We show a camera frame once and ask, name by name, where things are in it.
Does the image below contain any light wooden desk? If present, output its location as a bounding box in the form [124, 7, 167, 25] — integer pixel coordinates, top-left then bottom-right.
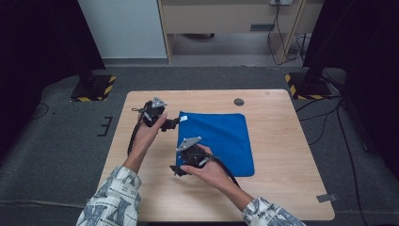
[156, 0, 326, 65]

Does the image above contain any grey tape strip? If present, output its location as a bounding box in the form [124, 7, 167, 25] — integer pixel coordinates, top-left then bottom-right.
[315, 193, 340, 203]

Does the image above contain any person's right hand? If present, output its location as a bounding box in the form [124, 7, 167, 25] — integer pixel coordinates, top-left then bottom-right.
[180, 143, 233, 191]

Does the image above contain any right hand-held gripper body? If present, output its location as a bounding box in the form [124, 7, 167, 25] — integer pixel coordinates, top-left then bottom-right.
[176, 136, 212, 170]

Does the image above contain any black hanging cable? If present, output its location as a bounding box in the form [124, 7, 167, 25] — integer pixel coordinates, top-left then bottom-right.
[265, 0, 306, 67]

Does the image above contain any hand-held gripper black cable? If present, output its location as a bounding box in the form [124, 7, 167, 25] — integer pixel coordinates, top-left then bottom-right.
[205, 154, 241, 189]
[126, 106, 153, 157]

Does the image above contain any black stand with striped base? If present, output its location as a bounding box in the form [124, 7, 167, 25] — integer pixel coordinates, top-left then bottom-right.
[284, 59, 333, 101]
[70, 59, 118, 103]

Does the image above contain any thin black floor cable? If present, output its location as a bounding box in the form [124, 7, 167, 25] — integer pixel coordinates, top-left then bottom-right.
[30, 102, 51, 121]

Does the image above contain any white power strip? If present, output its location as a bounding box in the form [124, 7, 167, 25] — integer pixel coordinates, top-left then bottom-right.
[269, 0, 295, 7]

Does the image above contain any white panel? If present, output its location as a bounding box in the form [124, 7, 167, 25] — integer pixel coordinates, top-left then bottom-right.
[76, 0, 168, 60]

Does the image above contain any left hand-held gripper black cable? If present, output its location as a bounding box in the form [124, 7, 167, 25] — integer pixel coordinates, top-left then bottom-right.
[126, 106, 153, 157]

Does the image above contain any blue cloth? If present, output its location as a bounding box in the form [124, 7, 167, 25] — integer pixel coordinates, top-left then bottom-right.
[175, 111, 256, 178]

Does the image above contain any long black floor cable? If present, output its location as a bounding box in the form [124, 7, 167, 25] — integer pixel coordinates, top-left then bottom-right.
[334, 103, 371, 226]

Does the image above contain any person's left hand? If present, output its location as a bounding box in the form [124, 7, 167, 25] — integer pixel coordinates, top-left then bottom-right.
[133, 112, 168, 153]

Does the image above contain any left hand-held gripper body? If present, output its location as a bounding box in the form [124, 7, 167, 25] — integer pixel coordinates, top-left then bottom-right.
[141, 96, 168, 128]

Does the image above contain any right hand-held gripper black cable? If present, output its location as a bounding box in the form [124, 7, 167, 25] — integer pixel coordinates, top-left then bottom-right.
[205, 154, 241, 189]

